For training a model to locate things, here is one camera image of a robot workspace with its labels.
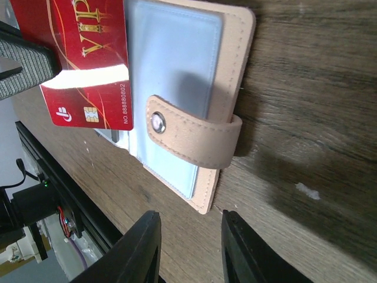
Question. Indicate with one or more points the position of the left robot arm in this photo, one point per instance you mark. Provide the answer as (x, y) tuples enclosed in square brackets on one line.
[(23, 204)]

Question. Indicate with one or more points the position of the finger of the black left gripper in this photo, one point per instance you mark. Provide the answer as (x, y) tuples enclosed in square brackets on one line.
[(24, 64)]

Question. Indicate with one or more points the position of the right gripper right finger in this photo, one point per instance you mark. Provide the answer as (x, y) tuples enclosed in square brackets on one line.
[(246, 257)]

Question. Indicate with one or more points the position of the red gold VIP card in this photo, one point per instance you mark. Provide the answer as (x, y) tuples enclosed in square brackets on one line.
[(89, 37)]

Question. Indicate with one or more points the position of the beige leather card holder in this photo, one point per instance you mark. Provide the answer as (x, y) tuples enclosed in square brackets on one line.
[(187, 61)]

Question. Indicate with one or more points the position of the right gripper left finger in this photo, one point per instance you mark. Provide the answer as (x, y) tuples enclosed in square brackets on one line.
[(134, 258)]

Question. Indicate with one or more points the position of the black front frame rail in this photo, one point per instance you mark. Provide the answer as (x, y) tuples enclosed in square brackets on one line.
[(77, 206)]

